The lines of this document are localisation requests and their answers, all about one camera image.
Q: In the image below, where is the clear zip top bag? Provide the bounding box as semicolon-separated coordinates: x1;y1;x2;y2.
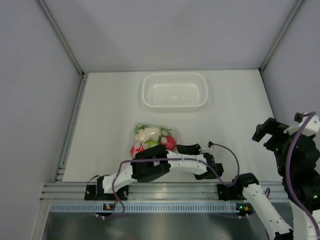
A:
129;122;179;158

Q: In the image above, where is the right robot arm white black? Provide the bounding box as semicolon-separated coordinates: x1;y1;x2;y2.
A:
231;112;320;240

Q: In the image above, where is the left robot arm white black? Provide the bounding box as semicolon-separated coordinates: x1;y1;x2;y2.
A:
95;144;224;200

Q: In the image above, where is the red fake tomato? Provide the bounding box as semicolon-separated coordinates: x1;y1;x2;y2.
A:
161;135;177;150

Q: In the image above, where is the green fake fruit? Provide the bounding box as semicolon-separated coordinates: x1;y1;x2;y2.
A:
145;140;159;149

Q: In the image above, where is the white fake food piece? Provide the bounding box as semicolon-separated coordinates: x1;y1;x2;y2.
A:
135;127;161;142

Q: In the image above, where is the white perforated plastic basket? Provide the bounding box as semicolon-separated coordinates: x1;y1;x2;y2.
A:
141;72;209;113

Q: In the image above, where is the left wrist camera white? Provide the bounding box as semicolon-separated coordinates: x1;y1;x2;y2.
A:
199;141;215;155

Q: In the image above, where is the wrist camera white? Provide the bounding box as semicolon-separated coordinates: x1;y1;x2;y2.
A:
199;141;215;155
283;111;320;137

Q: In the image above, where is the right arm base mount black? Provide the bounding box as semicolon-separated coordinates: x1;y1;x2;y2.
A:
217;184;245;201

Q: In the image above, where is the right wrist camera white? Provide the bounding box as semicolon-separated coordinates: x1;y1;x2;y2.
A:
283;111;320;137

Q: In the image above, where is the slotted grey cable duct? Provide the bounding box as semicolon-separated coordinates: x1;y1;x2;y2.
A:
50;202;253;214

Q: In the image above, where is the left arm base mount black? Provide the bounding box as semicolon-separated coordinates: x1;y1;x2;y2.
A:
84;184;129;201

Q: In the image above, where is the right aluminium frame post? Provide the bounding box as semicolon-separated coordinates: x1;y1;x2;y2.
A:
258;0;307;74

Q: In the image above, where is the aluminium frame post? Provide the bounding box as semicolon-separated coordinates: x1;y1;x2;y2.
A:
35;0;85;183
258;0;307;74

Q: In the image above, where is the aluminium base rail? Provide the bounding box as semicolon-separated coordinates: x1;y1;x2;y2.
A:
41;181;291;201

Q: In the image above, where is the left aluminium frame post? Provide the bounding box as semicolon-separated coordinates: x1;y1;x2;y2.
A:
35;0;85;183

